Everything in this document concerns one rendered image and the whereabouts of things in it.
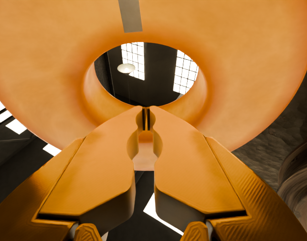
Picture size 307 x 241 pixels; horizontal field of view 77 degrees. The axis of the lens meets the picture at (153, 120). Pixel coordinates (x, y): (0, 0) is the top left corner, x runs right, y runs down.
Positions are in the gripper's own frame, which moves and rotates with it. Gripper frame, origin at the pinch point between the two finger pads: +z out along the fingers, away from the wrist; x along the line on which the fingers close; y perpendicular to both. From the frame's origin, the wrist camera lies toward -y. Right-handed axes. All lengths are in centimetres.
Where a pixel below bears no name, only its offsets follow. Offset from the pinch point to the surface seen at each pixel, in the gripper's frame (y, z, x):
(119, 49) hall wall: 161, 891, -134
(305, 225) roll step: 34.8, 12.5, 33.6
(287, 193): 28.2, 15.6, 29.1
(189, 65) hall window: 188, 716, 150
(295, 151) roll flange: 20.7, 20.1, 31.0
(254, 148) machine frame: 31, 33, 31
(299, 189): 25.4, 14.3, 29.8
